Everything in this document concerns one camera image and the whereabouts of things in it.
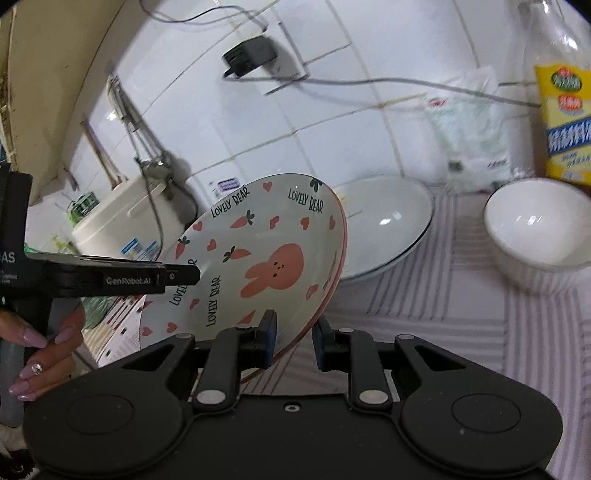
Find printed paper leaflet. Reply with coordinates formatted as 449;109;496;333
90;295;147;367

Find glass bottle with yellow label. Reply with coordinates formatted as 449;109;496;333
519;0;591;189

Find cream rice cooker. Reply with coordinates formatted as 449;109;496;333
71;173;186;261

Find wooden chopsticks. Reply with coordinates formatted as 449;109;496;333
79;119;122;188

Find hanging metal utensils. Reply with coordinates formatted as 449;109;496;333
107;76;172;178

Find person's left hand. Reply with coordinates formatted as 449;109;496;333
0;305;87;401

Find small green item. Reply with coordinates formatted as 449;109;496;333
68;193;101;219

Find rice cooker power cord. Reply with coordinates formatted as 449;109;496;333
134;156;186;259

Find pink rabbit print plate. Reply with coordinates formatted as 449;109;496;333
139;172;348;384

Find white plastic salt bag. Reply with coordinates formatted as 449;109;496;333
422;65;525;195

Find white wall socket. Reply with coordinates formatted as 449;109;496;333
264;21;311;83

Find black power adapter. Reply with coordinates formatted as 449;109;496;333
222;36;280;80

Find black adapter cable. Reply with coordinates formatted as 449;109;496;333
264;74;542;109

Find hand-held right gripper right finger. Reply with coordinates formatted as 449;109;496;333
312;318;468;412

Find thin black cable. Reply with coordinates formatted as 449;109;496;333
147;0;283;29

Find white ribbed bowl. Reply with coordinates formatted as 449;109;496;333
483;178;591;297

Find white plate with dark rim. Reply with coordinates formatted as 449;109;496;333
331;176;435;283

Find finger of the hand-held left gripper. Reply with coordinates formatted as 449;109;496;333
163;264;201;292

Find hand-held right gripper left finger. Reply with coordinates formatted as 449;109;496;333
121;310;278;414

